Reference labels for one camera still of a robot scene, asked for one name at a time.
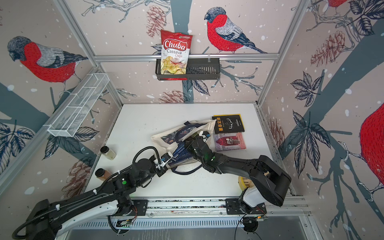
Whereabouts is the black wall basket shelf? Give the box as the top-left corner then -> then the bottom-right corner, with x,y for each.
155,58 -> 221,81

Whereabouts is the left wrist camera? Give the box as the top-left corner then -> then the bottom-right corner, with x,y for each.
159,152 -> 173,166

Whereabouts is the cream canvas tote bag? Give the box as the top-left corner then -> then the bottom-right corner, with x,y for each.
151,120 -> 216,176

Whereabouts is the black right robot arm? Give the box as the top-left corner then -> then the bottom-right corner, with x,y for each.
185,137 -> 292,207

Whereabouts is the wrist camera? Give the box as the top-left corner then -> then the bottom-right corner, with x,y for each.
159,152 -> 173,166
199,131 -> 211,141

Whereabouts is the red Chuba cassava chips bag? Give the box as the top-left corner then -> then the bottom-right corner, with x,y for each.
160,30 -> 193,75

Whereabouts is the clear spice jar black lid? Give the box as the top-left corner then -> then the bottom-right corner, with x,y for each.
100,146 -> 116,161

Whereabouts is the blue Little Prince book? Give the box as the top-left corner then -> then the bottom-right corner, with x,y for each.
169,142 -> 193,166

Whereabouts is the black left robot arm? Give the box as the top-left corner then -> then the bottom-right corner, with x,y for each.
12,156 -> 167,240

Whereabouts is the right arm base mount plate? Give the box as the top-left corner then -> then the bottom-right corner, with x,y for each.
225,198 -> 267,215

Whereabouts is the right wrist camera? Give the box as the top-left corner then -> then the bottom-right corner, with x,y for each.
199,131 -> 211,141

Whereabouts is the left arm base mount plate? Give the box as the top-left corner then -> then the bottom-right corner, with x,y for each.
113,200 -> 149,217

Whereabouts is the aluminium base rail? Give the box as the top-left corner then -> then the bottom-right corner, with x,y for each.
61,195 -> 313,219

